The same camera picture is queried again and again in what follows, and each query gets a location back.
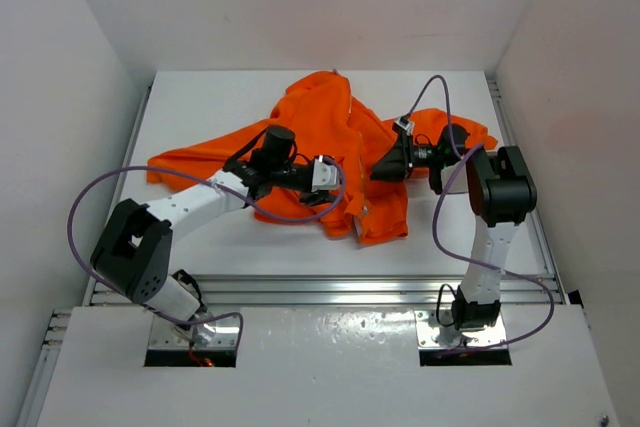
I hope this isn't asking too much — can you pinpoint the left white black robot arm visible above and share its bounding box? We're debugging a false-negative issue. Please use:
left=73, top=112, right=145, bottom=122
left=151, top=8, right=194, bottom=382
left=90, top=125, right=346, bottom=326

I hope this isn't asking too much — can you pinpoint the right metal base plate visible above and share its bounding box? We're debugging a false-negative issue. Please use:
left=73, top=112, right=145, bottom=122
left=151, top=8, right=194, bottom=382
left=414, top=306, right=507, bottom=350

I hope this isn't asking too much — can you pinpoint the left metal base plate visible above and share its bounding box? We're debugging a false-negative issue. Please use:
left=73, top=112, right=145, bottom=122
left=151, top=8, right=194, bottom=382
left=148, top=311, right=244, bottom=351

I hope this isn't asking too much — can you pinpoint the aluminium extrusion rail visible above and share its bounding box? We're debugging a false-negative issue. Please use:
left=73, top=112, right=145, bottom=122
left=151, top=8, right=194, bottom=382
left=85, top=274, right=567, bottom=306

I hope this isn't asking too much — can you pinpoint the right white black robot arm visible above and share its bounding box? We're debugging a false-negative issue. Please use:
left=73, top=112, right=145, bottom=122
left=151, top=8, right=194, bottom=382
left=370, top=123, right=537, bottom=330

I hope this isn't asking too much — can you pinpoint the white front cover panel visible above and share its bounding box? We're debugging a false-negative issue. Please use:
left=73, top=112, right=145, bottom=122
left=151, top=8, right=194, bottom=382
left=39, top=305, right=618, bottom=426

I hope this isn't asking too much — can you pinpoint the right black thin cable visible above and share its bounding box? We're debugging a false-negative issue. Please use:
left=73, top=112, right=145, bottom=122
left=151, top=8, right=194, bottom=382
left=437, top=284, right=459, bottom=332

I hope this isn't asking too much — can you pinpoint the orange zip jacket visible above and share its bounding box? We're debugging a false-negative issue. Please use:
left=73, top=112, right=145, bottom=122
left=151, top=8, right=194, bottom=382
left=146, top=69, right=499, bottom=246

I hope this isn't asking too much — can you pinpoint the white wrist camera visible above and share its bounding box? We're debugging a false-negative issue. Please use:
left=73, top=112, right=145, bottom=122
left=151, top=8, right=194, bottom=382
left=311, top=155, right=339, bottom=192
left=393, top=115, right=415, bottom=136

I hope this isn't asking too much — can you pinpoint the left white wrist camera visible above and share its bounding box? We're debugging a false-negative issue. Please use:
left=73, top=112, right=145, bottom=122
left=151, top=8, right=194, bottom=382
left=311, top=155, right=339, bottom=192

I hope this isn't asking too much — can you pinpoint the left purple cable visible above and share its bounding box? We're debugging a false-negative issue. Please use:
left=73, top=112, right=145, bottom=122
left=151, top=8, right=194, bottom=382
left=66, top=155, right=348, bottom=348

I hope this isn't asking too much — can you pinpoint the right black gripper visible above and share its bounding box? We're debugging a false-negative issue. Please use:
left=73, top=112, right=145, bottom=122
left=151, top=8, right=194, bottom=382
left=369, top=131, right=443, bottom=184

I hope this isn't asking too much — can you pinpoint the metal base plate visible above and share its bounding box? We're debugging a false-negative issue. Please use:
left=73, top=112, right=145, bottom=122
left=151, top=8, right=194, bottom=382
left=148, top=311, right=244, bottom=351
left=414, top=306, right=507, bottom=350

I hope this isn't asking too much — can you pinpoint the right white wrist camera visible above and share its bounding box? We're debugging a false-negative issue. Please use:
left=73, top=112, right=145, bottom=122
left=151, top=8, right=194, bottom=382
left=393, top=115, right=415, bottom=136

